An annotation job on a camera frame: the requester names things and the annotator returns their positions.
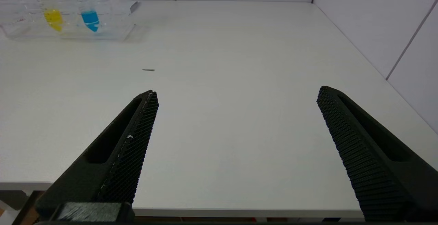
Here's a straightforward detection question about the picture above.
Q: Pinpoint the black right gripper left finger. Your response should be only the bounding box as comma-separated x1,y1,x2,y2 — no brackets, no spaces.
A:
34,90,159,223

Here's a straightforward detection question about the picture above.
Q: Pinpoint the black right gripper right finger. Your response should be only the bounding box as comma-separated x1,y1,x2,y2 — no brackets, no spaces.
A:
316,86,438,223

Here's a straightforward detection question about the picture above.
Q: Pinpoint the test tube with yellow pigment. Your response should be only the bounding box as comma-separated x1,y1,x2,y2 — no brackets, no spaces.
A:
27,0,64,32

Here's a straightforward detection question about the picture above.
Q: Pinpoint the clear plastic test tube rack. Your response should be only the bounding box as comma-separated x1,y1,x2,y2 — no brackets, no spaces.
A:
0,0,136,41

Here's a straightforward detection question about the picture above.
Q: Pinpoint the test tube with blue pigment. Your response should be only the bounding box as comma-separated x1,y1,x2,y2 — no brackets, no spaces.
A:
68,0,100,33

